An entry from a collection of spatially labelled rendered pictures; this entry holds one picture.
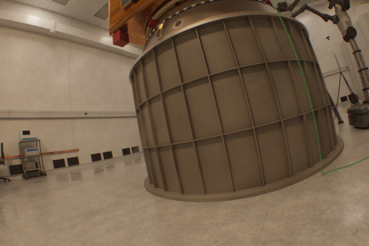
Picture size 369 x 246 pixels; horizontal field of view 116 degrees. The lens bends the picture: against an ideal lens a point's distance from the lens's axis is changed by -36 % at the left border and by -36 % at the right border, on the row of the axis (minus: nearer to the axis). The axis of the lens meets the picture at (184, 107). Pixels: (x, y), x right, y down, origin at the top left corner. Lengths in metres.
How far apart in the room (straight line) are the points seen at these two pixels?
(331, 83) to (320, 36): 2.42
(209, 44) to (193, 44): 0.11
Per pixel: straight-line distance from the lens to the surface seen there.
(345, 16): 2.76
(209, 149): 1.17
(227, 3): 1.61
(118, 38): 2.14
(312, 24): 10.55
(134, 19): 2.09
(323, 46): 10.18
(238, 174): 1.18
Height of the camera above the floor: 0.45
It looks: 8 degrees up
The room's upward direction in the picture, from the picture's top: 12 degrees counter-clockwise
